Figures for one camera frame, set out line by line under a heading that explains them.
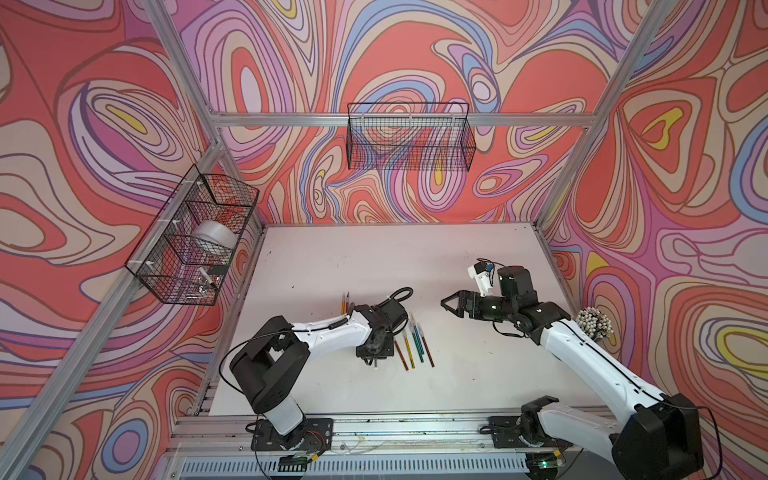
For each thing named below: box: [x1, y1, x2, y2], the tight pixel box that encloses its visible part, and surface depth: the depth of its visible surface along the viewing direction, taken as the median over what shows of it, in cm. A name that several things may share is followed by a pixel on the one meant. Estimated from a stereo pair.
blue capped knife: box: [410, 313, 425, 355], surface depth 93 cm
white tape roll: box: [192, 220, 238, 258], surface depth 74 cm
